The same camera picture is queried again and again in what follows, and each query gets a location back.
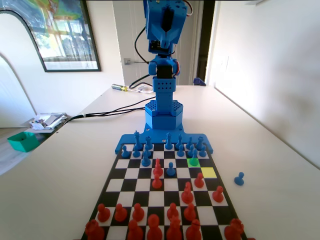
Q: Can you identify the blue chess king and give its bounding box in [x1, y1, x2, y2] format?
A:
[133, 130, 142, 152]

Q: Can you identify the blue chess queen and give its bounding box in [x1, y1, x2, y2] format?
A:
[164, 132, 174, 151]

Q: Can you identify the red chess bishop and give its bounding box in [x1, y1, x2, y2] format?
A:
[152, 158, 164, 177]

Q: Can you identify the red chess pawn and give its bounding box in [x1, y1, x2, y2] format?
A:
[212, 185, 225, 203]
[151, 173, 163, 190]
[166, 202, 180, 222]
[131, 202, 145, 223]
[194, 172, 205, 188]
[183, 202, 197, 222]
[114, 203, 128, 223]
[96, 203, 111, 223]

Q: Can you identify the red chess piece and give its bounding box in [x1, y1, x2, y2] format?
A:
[166, 216, 183, 240]
[127, 219, 145, 240]
[185, 219, 202, 240]
[146, 214, 163, 240]

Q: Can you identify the white door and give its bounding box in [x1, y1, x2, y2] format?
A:
[112, 0, 201, 87]

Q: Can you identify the pile of papers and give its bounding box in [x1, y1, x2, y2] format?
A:
[26, 112, 68, 131]

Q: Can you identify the white arched panel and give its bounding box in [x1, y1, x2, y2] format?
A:
[0, 52, 36, 128]

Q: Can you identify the black and white chessboard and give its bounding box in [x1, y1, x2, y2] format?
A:
[79, 142, 248, 240]

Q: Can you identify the green open box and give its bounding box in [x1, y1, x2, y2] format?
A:
[6, 131, 40, 153]

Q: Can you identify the red white servo wire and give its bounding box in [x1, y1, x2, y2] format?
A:
[184, 1, 195, 18]

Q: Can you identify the metal door handle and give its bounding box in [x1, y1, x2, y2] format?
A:
[123, 57, 151, 65]

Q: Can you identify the framed wall picture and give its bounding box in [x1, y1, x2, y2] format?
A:
[24, 0, 102, 73]

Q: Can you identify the black cable bundle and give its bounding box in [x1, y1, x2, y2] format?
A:
[63, 98, 151, 125]

